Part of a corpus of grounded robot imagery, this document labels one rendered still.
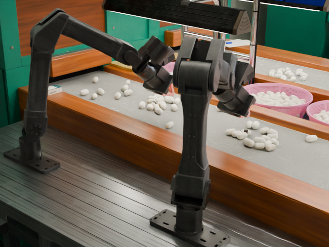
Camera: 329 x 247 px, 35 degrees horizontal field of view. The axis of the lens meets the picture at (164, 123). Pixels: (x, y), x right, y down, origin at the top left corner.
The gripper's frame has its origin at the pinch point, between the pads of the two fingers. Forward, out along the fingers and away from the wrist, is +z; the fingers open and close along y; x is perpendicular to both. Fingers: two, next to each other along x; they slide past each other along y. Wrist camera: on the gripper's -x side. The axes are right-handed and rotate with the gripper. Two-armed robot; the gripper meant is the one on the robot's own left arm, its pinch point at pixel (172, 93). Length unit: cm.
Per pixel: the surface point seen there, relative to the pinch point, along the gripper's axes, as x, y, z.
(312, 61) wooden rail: -53, -4, 70
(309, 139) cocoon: -2.9, -45.0, 13.5
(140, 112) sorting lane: 9.8, 9.3, 0.6
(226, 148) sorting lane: 11.2, -29.6, -1.1
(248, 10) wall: -162, 165, 232
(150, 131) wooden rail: 16.4, -8.7, -10.9
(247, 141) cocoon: 6.7, -33.4, 1.5
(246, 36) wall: -144, 165, 247
